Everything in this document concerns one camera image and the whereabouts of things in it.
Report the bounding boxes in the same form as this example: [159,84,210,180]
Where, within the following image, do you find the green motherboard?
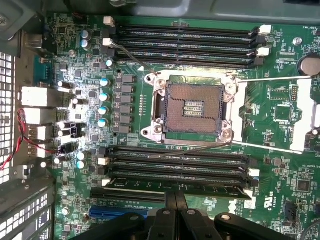
[32,11,320,240]

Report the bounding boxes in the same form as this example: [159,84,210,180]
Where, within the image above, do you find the blue expansion slot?
[89,205,151,220]

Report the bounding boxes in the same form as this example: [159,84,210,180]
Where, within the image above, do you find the thin metal locking lever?
[146,141,235,160]
[111,41,162,77]

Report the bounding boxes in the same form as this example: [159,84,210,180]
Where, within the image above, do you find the green RAM stick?
[106,179,253,200]

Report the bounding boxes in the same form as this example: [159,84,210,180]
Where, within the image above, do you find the blue rear port connector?
[33,55,55,88]

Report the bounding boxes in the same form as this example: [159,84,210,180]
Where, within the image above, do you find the silver coin battery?
[299,55,320,78]

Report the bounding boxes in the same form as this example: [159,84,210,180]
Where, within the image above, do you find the red and black twisted wire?
[0,108,62,171]

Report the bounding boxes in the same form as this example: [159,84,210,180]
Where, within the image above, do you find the grey metal PC case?
[0,0,320,240]

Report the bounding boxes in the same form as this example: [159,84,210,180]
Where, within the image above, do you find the black expansion slot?
[90,186,166,204]

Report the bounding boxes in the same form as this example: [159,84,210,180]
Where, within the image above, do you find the CPU socket with metal frame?
[140,69,238,146]

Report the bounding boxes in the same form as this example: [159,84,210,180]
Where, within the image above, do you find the silver rear port block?
[20,85,64,108]
[23,107,59,126]
[28,125,55,144]
[28,143,55,159]

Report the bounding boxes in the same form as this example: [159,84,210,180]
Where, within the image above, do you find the green RAM module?
[101,177,258,201]

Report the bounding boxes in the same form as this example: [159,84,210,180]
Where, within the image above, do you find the black RAM slot white latches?
[97,156,261,178]
[102,16,273,36]
[101,37,271,58]

